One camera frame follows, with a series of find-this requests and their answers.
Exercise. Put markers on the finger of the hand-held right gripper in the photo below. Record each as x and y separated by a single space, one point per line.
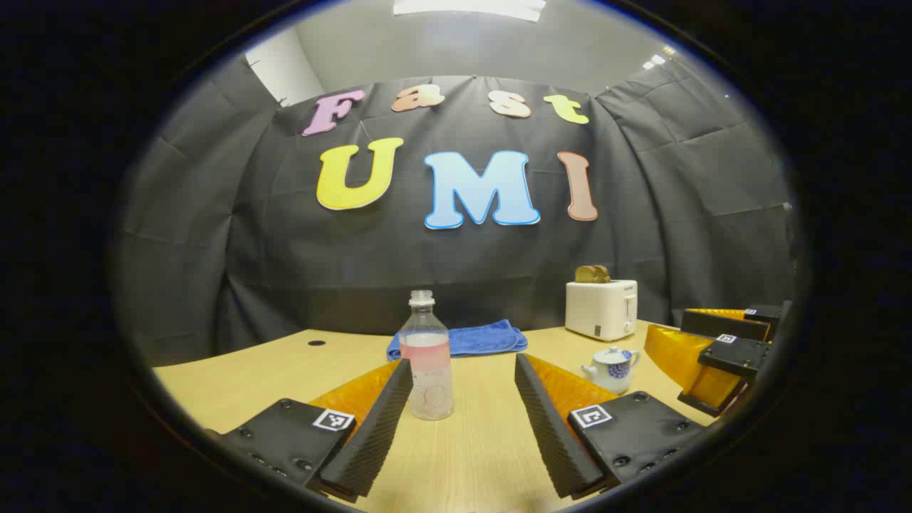
737 356
719 326

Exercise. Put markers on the clear water bottle pink label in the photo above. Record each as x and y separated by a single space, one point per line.
426 356

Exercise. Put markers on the blue folded towel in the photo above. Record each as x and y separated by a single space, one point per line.
477 338

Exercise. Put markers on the small ceiling lights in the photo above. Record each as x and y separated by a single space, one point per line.
659 58

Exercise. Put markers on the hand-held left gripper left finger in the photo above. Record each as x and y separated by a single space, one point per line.
377 434

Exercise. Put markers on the white toaster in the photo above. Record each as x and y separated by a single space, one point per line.
598 310

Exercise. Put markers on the brown bread slice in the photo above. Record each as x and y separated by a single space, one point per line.
584 275
603 274

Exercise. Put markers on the white blue-patterned teacup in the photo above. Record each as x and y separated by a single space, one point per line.
613 376

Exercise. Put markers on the ceiling light panel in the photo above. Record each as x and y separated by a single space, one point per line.
470 7

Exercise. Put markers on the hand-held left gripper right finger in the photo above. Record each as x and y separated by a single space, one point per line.
548 434

